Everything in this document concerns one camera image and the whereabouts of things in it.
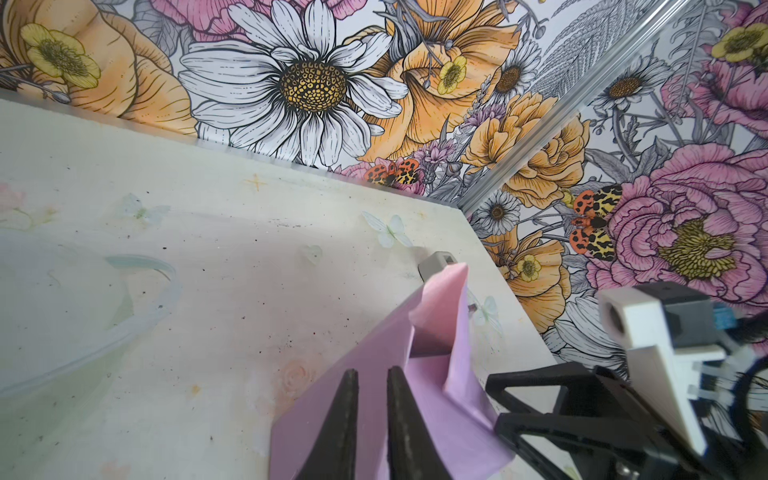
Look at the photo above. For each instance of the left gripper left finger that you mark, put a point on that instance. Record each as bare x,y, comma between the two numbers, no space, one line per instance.
333,455

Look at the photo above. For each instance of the white tape dispenser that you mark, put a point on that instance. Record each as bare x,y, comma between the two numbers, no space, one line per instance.
434,264

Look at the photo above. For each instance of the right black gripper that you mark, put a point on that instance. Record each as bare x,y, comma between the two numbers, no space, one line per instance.
611,433

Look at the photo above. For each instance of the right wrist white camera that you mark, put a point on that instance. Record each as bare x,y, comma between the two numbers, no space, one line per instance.
668,332

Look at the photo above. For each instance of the pink wrapping paper sheet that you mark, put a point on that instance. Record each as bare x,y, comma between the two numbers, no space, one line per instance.
428,337

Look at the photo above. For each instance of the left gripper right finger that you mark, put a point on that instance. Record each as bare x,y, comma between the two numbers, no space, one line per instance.
411,451

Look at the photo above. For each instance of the right aluminium corner post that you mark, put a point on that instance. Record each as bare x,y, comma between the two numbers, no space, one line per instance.
585,89

